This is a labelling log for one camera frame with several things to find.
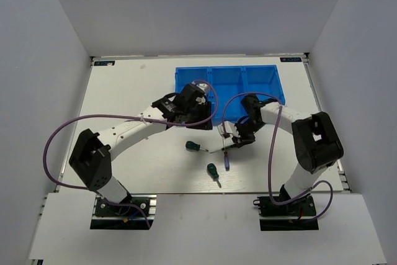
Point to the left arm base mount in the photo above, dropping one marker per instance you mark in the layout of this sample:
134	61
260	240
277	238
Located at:
137	215

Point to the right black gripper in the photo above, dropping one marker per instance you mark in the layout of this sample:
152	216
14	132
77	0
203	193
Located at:
243	139

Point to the stubby green screwdriver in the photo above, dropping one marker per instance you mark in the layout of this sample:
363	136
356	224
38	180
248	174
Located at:
192	146
213	173

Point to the right corner label sticker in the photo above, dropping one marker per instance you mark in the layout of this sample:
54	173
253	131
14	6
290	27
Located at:
290	59

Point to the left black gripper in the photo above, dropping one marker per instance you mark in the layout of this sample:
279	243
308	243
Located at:
205	107

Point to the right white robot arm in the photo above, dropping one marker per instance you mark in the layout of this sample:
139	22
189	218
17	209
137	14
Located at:
316	143

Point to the corner label sticker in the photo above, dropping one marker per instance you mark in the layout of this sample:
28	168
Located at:
104	63
290	59

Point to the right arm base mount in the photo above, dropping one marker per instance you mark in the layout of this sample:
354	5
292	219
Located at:
296	216

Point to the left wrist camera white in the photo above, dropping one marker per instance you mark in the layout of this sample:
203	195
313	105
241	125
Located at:
205	87

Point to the blue handled screwdriver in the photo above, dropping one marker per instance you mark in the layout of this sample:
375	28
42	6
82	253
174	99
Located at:
226	161

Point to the blue three-compartment bin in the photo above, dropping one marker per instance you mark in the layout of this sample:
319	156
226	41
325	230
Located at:
229	81

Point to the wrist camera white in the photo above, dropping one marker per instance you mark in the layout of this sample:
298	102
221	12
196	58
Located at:
228	130
205	87

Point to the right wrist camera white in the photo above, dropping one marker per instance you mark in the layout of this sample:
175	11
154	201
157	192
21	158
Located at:
228	130

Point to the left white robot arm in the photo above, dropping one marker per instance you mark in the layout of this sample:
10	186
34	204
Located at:
93	152

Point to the left corner label sticker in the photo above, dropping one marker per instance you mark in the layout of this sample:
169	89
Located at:
104	63

